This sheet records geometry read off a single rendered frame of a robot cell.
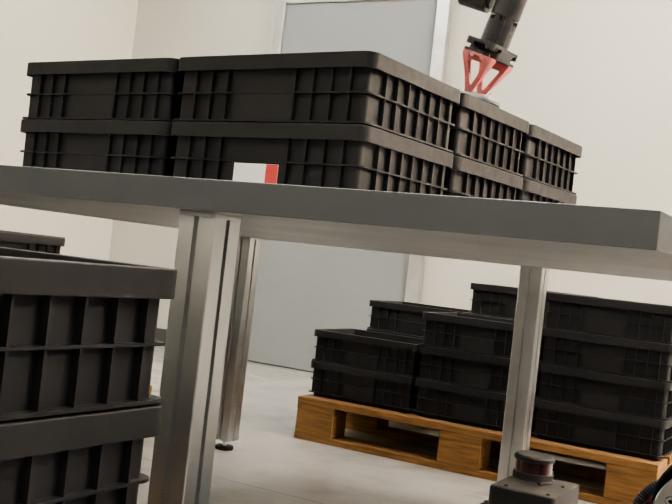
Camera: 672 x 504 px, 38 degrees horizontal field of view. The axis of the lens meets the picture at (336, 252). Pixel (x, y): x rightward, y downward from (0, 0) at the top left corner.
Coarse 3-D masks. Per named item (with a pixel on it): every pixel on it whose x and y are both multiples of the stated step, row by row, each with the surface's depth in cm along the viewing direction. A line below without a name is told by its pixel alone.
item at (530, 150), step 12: (528, 144) 195; (540, 144) 199; (528, 156) 195; (540, 156) 200; (552, 156) 205; (564, 156) 211; (528, 168) 195; (540, 168) 200; (552, 168) 206; (564, 168) 209; (540, 180) 200; (552, 180) 206; (564, 180) 212
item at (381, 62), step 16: (192, 64) 163; (208, 64) 161; (224, 64) 159; (240, 64) 157; (256, 64) 155; (272, 64) 153; (288, 64) 152; (304, 64) 150; (320, 64) 148; (336, 64) 146; (352, 64) 145; (368, 64) 144; (384, 64) 146; (400, 64) 149; (416, 80) 154; (432, 80) 158; (448, 96) 163
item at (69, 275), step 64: (0, 256) 62; (64, 256) 84; (0, 320) 64; (64, 320) 69; (128, 320) 75; (0, 384) 64; (64, 384) 70; (128, 384) 76; (0, 448) 64; (64, 448) 69; (128, 448) 76
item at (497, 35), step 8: (496, 16) 184; (488, 24) 186; (496, 24) 184; (504, 24) 184; (512, 24) 184; (488, 32) 185; (496, 32) 184; (504, 32) 184; (512, 32) 185; (472, 40) 185; (480, 40) 184; (488, 40) 185; (496, 40) 185; (504, 40) 185; (488, 48) 182; (496, 48) 184; (504, 48) 186; (512, 56) 189
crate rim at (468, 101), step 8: (464, 96) 169; (472, 96) 170; (464, 104) 169; (472, 104) 170; (480, 104) 173; (488, 104) 176; (480, 112) 173; (488, 112) 176; (496, 112) 179; (504, 112) 181; (496, 120) 179; (504, 120) 182; (512, 120) 185; (520, 120) 188; (520, 128) 188; (528, 128) 191
